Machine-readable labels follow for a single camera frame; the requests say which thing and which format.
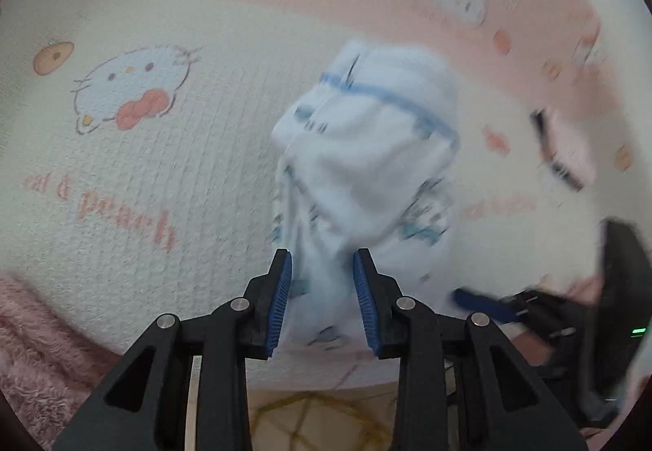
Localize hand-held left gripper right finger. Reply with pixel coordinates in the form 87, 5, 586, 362
353, 248, 597, 451

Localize pink cat print blanket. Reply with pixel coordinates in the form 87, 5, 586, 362
0, 0, 652, 391

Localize pink fuzzy cloth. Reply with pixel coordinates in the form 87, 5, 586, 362
0, 275, 123, 436

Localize gold wire frame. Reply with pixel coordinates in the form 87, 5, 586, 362
249, 390, 393, 451

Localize white cartoon print shorts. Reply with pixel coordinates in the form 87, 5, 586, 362
269, 40, 462, 350

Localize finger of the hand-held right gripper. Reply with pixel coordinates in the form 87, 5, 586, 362
452, 289, 576, 326

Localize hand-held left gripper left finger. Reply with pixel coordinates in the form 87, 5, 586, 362
52, 248, 293, 451

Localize small pink black-trimmed cloth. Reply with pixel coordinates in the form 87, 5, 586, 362
530, 106, 598, 192

